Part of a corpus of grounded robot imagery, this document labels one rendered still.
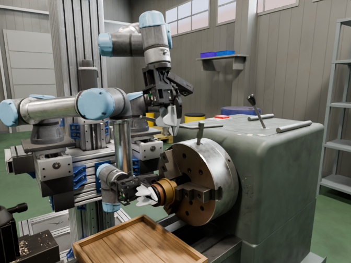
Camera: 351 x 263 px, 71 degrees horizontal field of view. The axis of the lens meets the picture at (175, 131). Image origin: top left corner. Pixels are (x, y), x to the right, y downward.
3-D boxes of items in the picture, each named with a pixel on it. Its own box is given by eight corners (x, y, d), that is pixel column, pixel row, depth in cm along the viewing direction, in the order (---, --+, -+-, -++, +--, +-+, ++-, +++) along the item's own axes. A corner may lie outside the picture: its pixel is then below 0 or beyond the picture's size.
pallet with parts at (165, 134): (188, 140, 614) (189, 124, 606) (154, 145, 559) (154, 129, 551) (160, 130, 726) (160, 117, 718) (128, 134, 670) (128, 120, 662)
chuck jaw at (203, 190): (195, 177, 91) (220, 185, 82) (195, 190, 92) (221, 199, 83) (172, 186, 84) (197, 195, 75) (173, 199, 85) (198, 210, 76)
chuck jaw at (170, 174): (182, 176, 97) (171, 148, 100) (189, 172, 93) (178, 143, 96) (160, 183, 90) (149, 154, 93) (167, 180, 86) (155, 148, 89)
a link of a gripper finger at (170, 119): (162, 138, 71) (156, 106, 71) (177, 135, 75) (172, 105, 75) (168, 137, 69) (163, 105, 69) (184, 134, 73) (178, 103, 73)
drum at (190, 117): (208, 146, 556) (209, 114, 542) (192, 149, 531) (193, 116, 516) (195, 142, 594) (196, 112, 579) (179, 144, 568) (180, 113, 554)
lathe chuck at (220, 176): (170, 192, 114) (178, 128, 103) (223, 234, 92) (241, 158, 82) (154, 198, 108) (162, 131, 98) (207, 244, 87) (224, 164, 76)
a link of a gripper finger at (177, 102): (170, 120, 74) (165, 92, 74) (174, 119, 75) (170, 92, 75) (179, 118, 71) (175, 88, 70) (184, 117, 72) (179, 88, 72)
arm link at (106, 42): (118, 21, 120) (94, 26, 76) (141, 22, 121) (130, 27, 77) (120, 46, 125) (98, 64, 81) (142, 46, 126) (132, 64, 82)
